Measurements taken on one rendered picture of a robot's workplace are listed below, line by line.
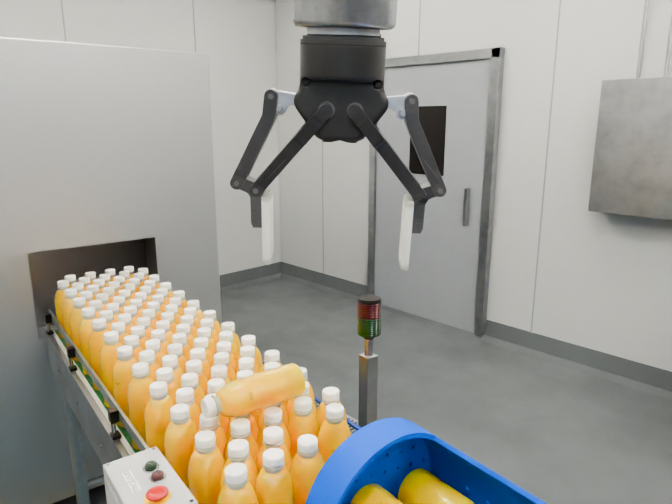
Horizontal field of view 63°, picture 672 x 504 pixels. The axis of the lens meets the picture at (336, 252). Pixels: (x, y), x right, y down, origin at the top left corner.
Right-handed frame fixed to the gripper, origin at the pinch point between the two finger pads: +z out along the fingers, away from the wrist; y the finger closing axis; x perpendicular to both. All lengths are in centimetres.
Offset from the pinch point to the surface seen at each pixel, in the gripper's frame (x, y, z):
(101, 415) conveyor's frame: -76, 65, 81
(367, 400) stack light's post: -72, -9, 70
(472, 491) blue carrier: -20, -24, 50
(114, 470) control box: -26, 39, 53
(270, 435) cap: -34, 12, 52
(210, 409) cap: -37, 24, 48
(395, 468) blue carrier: -23, -11, 48
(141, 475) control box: -24, 33, 53
